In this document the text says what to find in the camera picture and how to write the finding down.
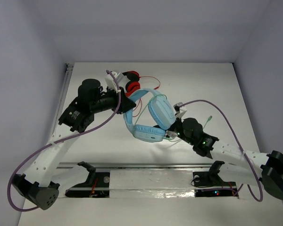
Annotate aluminium rail front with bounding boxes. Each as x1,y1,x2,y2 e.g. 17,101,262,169
58,161,217,170

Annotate aluminium rail left side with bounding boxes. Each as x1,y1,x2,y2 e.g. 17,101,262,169
49,63,74,140

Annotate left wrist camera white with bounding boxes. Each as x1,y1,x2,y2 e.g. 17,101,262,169
105,70,124,93

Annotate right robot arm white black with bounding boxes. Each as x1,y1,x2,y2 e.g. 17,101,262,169
167,118,283,201

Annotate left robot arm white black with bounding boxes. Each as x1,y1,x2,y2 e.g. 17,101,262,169
7,78,136,212

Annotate red black headphones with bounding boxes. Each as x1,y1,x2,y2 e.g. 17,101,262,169
122,71,141,97

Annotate aluminium rail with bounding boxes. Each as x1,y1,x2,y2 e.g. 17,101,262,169
58,161,217,170
49,63,74,140

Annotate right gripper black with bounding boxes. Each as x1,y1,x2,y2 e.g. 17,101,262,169
153,113,195,145

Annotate green headphone cable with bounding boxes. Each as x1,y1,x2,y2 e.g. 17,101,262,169
133,93,213,142

